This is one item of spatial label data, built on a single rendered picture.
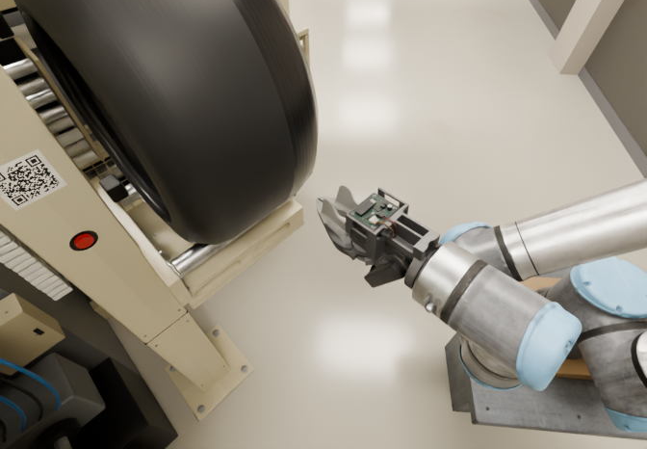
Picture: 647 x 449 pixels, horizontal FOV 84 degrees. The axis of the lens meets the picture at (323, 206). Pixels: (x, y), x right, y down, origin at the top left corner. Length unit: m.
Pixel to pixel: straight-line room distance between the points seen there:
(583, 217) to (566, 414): 0.69
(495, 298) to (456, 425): 1.28
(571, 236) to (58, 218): 0.77
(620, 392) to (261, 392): 1.19
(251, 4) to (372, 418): 1.45
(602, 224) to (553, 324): 0.19
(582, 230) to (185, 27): 0.57
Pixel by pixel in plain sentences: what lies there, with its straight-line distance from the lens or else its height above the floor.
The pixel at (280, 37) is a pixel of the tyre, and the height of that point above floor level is 1.35.
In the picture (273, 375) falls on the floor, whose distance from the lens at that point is 1.66.
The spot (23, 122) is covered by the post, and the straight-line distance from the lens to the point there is 0.63.
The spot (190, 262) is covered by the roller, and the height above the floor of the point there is 0.92.
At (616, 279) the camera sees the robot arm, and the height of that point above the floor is 0.91.
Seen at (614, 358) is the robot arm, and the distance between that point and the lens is 0.96.
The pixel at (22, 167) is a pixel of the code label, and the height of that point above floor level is 1.24.
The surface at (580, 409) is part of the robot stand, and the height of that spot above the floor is 0.60.
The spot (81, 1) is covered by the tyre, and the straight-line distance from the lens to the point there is 0.56.
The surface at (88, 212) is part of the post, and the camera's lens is 0.74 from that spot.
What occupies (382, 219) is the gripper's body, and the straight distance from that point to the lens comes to 0.47.
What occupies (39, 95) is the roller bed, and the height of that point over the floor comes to 1.12.
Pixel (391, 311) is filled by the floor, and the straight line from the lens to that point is 1.76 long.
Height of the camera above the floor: 1.60
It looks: 51 degrees down
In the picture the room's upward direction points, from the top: straight up
